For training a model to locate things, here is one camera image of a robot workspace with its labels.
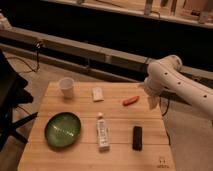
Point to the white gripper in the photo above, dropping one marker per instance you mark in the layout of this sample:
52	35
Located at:
153	89

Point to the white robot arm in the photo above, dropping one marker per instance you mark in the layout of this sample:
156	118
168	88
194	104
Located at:
165	73

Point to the black rectangular block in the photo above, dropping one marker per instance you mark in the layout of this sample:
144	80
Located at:
137	138

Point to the white tube with cap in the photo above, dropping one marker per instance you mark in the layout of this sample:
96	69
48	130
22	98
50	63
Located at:
102	133

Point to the green glass bowl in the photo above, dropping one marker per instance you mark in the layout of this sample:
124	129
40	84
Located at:
62	130

